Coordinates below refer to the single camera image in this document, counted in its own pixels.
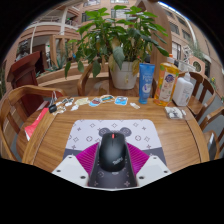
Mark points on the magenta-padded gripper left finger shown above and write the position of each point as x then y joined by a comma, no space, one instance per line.
71,168

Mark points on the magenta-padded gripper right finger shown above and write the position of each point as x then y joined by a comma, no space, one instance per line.
153,168

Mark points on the black computer mouse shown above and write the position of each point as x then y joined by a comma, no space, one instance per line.
112,151

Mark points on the grey white printed mouse pad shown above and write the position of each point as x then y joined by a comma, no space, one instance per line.
140,133

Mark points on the clear tissue pack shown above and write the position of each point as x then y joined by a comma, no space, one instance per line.
174,113

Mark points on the small black key fob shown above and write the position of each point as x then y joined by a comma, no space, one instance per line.
52,108

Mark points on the small white sticker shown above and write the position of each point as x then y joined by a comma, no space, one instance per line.
135,105

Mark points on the printed paper sticker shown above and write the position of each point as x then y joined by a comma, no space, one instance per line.
82,101
107,98
95,102

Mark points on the blue white sticker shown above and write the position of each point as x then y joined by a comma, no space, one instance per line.
121,100

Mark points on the white pump bottle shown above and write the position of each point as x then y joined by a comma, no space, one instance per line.
182,91

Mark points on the blue tube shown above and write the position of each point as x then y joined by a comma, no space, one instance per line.
146,83

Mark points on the orange liquid bottle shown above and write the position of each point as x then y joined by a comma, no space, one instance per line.
166,83

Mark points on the green plant in white pot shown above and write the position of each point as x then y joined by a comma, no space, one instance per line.
124,76

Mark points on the spiky green agave plant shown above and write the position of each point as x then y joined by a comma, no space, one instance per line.
58,65

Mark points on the white statue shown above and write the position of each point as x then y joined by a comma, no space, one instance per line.
187,54

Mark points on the dark bust sculpture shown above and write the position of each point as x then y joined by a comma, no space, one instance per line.
23,50

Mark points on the dark red wooden pedestal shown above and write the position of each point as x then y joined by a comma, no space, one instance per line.
25,71

